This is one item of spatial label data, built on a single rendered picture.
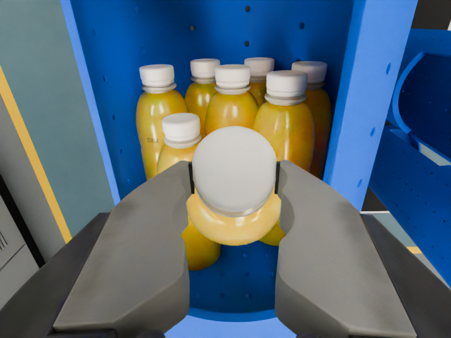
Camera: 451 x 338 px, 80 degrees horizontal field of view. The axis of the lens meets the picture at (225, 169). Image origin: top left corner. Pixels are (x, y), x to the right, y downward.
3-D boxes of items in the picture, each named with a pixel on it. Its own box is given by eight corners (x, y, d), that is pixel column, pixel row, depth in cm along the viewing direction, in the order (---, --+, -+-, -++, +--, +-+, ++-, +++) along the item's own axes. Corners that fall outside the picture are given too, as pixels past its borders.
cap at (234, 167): (273, 215, 13) (279, 210, 11) (190, 210, 13) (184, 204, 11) (274, 138, 14) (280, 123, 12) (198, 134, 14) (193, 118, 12)
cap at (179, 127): (186, 122, 31) (184, 106, 30) (208, 130, 29) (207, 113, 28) (156, 131, 29) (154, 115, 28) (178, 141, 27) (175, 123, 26)
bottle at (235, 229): (264, 248, 30) (308, 253, 12) (201, 243, 30) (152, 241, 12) (266, 186, 32) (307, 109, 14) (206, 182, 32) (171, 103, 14)
